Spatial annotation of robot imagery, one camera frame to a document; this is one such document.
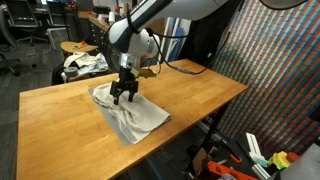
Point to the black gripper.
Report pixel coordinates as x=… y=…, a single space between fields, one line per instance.
x=125 y=81

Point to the white towel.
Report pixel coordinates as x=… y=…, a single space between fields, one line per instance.
x=140 y=113

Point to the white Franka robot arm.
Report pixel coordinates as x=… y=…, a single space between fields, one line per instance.
x=133 y=36

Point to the crumpled white cloth pile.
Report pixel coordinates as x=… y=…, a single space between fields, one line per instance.
x=88 y=61

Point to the grey tape roll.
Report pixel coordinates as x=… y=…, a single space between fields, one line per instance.
x=70 y=72

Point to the grey workbench wooden top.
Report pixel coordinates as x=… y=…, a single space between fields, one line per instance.
x=98 y=36

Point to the white pipe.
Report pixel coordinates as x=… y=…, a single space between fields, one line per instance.
x=174 y=36
x=164 y=43

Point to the yellow red small tool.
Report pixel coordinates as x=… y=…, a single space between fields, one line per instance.
x=81 y=44

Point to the round wooden side table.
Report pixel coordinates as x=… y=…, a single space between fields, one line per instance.
x=71 y=47

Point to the blue board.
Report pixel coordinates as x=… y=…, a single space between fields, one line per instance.
x=178 y=46

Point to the white paper cup stack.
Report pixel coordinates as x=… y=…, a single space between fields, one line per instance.
x=111 y=18

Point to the black bottle red top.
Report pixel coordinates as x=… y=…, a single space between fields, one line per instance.
x=117 y=9

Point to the black box device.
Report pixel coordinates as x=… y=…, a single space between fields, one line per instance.
x=100 y=10

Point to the black table leg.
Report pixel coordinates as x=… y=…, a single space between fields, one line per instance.
x=213 y=130

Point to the small cardboard box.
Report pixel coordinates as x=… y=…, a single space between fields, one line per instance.
x=199 y=160

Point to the black office chair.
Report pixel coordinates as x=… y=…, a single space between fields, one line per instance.
x=21 y=13
x=4 y=20
x=58 y=11

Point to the teal plastic piece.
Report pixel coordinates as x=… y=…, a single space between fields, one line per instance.
x=262 y=162

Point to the yellow green plastic object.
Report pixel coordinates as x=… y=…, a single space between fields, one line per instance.
x=280 y=160

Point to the red round cap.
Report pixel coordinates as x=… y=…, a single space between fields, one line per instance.
x=293 y=156

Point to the white plastic container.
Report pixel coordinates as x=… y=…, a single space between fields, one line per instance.
x=306 y=166

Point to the tan wrist camera box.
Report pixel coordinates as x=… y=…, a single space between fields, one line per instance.
x=145 y=72

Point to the silver aluminium rail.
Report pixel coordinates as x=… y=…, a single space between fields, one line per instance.
x=208 y=128

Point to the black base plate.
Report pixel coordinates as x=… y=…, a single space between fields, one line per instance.
x=241 y=148

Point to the white plastic bracket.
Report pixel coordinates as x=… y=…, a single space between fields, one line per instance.
x=255 y=145

